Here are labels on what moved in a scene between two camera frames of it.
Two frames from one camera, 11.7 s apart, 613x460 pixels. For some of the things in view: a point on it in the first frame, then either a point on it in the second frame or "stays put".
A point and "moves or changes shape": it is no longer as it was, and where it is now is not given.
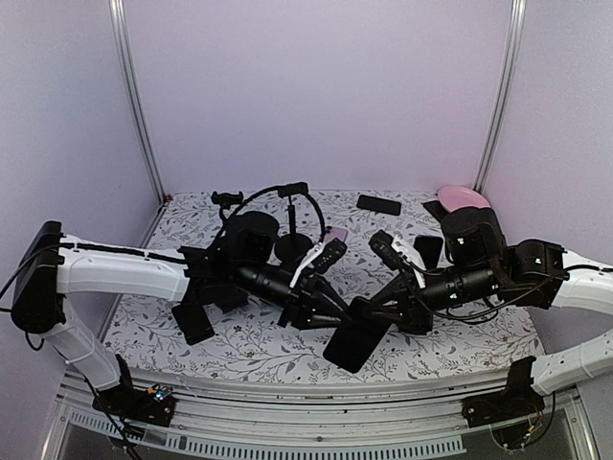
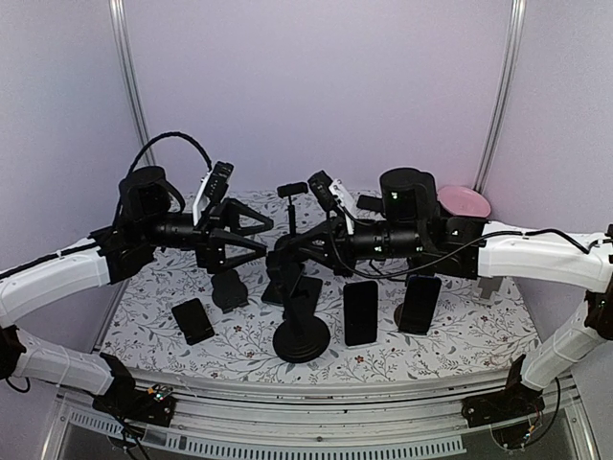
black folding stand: [230, 297] stays put
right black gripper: [410, 311] -> [319, 232]
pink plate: [456, 197] stays put
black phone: [354, 341] moves or changes shape
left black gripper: [302, 300] -> [211, 247]
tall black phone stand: [226, 199] -> [298, 338]
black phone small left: [193, 322] stays put
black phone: [380, 205] stays put
